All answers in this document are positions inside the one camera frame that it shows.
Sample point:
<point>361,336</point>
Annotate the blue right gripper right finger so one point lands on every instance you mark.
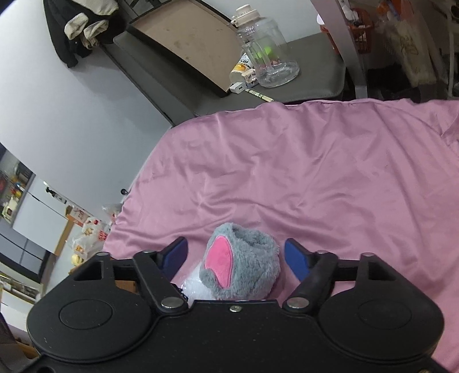
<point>298,259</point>

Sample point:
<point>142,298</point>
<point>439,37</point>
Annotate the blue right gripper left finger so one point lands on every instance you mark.
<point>172,258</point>

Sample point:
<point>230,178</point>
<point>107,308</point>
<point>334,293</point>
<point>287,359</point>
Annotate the clear bubble wrap bag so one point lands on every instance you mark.
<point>194,289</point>

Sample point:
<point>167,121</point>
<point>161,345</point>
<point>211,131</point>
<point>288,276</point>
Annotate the grey pink plush toy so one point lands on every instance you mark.
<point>240,264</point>

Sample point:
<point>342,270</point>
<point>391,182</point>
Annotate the plastic bag of groceries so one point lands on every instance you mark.
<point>94,231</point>

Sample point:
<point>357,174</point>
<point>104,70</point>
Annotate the pink bed sheet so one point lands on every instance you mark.
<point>346,177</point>

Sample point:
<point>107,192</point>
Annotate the white refrigerator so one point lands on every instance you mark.
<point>41,216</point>

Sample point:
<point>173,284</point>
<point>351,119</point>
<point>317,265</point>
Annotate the small snack packets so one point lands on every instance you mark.
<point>243,79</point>

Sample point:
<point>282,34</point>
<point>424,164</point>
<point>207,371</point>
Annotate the clear plastic jar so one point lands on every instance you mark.
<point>265,45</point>

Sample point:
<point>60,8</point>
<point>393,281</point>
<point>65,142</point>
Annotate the grey bench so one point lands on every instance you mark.
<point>181,94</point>

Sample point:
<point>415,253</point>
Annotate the shallow brown tray box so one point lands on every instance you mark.
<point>196,37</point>

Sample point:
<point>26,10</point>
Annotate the red basket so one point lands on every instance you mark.
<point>362,30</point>

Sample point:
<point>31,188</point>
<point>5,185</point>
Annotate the black and cream jacket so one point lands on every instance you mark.
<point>77,27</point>

